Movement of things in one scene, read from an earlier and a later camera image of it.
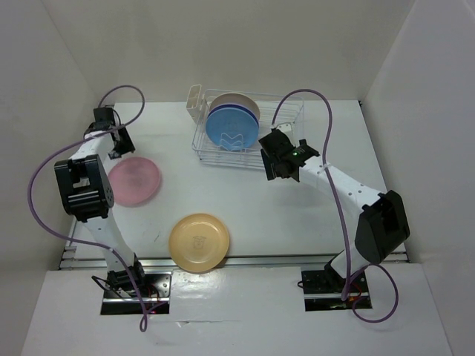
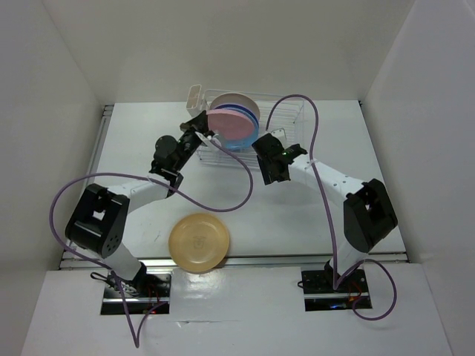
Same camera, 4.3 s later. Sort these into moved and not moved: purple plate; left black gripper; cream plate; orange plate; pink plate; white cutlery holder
Moved: pink plate; left black gripper
Not moved: cream plate; orange plate; purple plate; white cutlery holder
